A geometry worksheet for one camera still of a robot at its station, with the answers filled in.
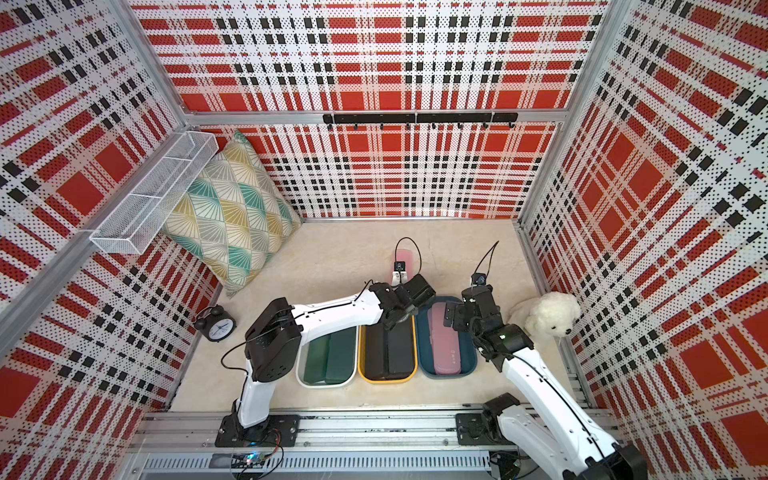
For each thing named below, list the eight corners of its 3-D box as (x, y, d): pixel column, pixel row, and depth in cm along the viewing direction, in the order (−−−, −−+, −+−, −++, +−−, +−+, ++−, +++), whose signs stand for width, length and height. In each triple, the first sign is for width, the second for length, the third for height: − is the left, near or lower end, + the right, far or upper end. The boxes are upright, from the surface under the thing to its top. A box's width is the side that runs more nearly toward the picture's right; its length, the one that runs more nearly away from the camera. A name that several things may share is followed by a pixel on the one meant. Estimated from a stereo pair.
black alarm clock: (209, 337, 92) (192, 324, 85) (231, 317, 96) (217, 303, 89) (218, 346, 90) (203, 333, 83) (241, 325, 95) (227, 312, 87)
